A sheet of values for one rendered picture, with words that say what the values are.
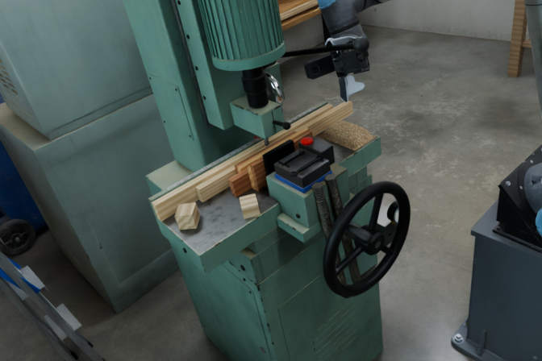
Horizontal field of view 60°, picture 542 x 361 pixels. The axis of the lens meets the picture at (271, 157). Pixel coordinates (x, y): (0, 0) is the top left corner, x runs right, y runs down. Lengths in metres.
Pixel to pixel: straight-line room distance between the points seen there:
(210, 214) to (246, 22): 0.45
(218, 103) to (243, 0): 0.32
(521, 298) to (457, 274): 0.56
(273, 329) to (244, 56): 0.72
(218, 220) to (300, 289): 0.35
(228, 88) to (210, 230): 0.38
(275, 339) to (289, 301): 0.12
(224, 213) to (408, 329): 1.07
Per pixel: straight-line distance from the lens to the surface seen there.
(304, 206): 1.03
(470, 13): 4.55
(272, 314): 1.29
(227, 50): 1.06
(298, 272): 1.28
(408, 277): 2.14
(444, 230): 2.36
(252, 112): 1.16
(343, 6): 1.37
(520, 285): 1.62
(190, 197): 1.17
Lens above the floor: 1.57
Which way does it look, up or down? 32 degrees down
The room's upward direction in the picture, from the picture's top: 11 degrees counter-clockwise
